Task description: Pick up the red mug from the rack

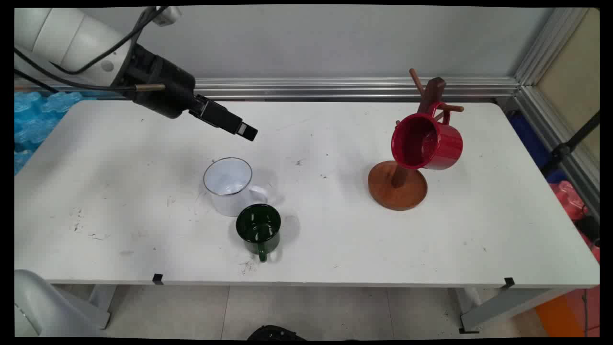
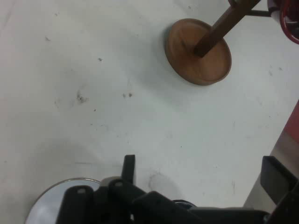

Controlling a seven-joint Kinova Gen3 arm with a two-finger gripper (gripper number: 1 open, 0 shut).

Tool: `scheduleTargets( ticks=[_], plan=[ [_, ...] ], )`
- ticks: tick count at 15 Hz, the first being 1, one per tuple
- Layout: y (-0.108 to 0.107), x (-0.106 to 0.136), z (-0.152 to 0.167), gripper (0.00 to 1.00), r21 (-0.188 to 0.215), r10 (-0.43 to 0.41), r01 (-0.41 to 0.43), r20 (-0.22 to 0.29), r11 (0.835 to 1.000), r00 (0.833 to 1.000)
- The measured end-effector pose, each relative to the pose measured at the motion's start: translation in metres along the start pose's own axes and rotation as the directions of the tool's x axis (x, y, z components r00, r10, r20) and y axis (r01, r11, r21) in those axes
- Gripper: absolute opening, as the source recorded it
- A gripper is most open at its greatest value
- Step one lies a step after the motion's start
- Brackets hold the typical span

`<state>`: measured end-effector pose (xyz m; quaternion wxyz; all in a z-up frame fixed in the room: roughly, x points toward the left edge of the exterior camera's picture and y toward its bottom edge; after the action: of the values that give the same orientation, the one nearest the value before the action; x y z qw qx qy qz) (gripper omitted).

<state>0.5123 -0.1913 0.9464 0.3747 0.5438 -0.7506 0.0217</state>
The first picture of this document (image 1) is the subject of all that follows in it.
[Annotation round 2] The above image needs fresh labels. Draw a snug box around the blue bubble wrap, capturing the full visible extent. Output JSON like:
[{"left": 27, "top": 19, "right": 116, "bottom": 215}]
[{"left": 14, "top": 91, "right": 84, "bottom": 175}]

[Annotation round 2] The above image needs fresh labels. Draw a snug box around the angled aluminium frame profile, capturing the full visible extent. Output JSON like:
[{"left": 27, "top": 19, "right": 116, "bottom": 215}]
[{"left": 515, "top": 7, "right": 600, "bottom": 221}]

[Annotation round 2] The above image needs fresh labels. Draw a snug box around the blue plastic bin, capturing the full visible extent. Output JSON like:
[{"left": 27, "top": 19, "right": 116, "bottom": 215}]
[{"left": 509, "top": 111, "right": 566, "bottom": 185}]

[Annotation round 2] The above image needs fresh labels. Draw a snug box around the red plastic object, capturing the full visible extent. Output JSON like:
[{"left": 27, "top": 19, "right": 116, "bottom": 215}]
[{"left": 548, "top": 181, "right": 600, "bottom": 263}]

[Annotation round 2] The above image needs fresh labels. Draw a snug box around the orange box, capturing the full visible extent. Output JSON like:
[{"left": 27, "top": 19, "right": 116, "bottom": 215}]
[{"left": 535, "top": 287, "right": 600, "bottom": 338}]

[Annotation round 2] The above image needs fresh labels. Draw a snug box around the wooden mug tree stand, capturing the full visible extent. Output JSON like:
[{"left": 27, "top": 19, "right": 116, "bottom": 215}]
[{"left": 368, "top": 68, "right": 464, "bottom": 211}]

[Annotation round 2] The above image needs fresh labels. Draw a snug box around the black object beside table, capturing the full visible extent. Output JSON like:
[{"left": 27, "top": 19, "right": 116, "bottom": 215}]
[{"left": 574, "top": 216, "right": 600, "bottom": 246}]

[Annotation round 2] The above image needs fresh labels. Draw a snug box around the black tripod stand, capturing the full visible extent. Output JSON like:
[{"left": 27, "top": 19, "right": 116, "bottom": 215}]
[{"left": 540, "top": 110, "right": 600, "bottom": 179}]

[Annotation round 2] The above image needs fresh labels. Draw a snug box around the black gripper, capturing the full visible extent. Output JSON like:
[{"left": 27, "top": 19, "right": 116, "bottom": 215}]
[{"left": 117, "top": 45, "right": 259, "bottom": 142}]

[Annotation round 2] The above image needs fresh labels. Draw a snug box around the horizontal aluminium frame rail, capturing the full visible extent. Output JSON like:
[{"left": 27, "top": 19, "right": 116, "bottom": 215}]
[{"left": 14, "top": 77, "right": 520, "bottom": 101}]

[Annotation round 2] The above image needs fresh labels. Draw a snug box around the thin black background cable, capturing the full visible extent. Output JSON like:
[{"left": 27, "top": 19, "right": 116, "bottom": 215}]
[{"left": 14, "top": 70, "right": 59, "bottom": 93}]

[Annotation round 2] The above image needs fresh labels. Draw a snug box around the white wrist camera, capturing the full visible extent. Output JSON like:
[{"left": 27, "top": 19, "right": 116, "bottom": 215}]
[{"left": 152, "top": 6, "right": 182, "bottom": 27}]

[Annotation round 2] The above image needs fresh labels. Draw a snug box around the red ceramic mug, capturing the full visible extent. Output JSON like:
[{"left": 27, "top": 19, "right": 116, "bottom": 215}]
[{"left": 391, "top": 102, "right": 464, "bottom": 171}]

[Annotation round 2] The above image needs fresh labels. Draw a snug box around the black object on floor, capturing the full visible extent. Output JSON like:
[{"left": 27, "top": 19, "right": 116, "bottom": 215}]
[{"left": 247, "top": 325, "right": 307, "bottom": 341}]

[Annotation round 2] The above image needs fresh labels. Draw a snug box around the dark green enamel mug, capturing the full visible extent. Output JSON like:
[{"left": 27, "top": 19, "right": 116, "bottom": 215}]
[{"left": 235, "top": 204, "right": 282, "bottom": 263}]

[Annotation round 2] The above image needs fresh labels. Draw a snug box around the white rounded plastic housing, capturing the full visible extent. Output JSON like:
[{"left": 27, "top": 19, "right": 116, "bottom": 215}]
[{"left": 14, "top": 269, "right": 112, "bottom": 338}]

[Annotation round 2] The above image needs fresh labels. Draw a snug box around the white enamel mug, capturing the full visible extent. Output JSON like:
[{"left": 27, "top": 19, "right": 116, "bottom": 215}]
[{"left": 203, "top": 157, "right": 270, "bottom": 217}]

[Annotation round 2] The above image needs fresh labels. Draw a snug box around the black camera cable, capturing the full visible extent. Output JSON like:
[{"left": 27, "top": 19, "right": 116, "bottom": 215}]
[{"left": 50, "top": 6, "right": 169, "bottom": 76}]

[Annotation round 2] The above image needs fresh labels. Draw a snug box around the black cable with metal connector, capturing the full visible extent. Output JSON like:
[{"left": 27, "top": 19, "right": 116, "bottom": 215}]
[{"left": 14, "top": 47, "right": 166, "bottom": 92}]

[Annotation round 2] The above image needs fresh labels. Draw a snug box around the grey table leg with foot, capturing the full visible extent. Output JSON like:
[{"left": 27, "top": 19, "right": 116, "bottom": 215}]
[{"left": 450, "top": 287, "right": 575, "bottom": 334}]

